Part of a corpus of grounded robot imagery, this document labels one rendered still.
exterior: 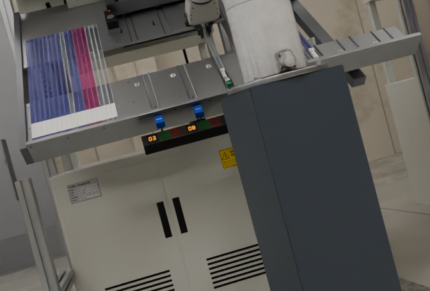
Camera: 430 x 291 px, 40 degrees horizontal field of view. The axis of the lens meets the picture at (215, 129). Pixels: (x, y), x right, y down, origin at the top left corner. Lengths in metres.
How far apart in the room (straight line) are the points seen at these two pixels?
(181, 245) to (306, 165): 1.03
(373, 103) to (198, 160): 3.35
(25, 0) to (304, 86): 1.54
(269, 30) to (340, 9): 4.12
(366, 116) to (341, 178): 4.09
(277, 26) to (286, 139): 0.20
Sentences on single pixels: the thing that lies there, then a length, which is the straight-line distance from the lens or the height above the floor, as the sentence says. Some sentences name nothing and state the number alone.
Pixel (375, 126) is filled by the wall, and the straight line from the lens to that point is 5.16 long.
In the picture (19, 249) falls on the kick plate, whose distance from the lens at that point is 4.42.
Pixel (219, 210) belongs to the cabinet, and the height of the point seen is 0.37.
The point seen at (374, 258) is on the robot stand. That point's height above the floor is 0.36.
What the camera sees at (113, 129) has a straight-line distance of 1.65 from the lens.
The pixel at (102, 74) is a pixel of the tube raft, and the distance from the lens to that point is 1.82.
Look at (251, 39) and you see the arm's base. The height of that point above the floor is 0.78.
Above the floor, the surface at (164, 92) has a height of 0.78.
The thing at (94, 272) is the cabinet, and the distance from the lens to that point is 2.01.
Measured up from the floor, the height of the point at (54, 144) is 0.71.
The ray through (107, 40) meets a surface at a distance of 1.98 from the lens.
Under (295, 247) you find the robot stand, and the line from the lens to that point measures 1.02.
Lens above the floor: 0.66
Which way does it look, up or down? 1 degrees down
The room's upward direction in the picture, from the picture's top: 15 degrees counter-clockwise
